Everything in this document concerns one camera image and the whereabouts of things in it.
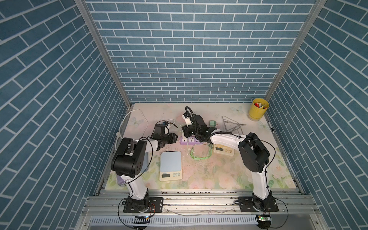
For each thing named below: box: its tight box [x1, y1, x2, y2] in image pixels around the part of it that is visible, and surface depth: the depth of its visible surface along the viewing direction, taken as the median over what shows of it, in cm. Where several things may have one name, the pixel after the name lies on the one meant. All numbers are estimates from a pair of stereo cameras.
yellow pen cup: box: [248, 98, 270, 121], surface depth 107 cm
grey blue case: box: [140, 151, 149, 173], surface depth 88 cm
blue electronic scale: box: [159, 150, 183, 182], surface depth 87 cm
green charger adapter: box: [208, 120, 218, 127], surface depth 108 cm
